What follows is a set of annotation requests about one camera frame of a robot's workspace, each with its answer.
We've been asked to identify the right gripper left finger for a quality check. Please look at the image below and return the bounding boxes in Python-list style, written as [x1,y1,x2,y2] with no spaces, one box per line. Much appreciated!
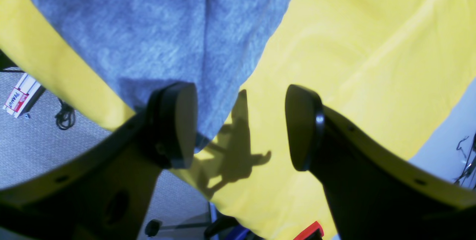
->
[0,81,198,240]

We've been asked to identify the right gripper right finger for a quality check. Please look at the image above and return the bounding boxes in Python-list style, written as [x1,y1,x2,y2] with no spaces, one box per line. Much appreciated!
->
[285,84,476,240]

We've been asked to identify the grey t-shirt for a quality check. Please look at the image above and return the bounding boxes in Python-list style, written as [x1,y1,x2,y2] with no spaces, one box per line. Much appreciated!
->
[31,0,291,152]

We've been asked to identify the red and black clamp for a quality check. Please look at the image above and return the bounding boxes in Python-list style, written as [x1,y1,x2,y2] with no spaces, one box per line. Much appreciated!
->
[294,221,324,240]

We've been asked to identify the white red labelled box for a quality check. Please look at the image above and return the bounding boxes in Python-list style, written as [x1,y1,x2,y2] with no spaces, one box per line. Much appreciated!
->
[2,73,45,118]

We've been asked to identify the yellow table cloth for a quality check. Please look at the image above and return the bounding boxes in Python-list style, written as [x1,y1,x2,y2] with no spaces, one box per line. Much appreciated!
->
[1,0,475,240]

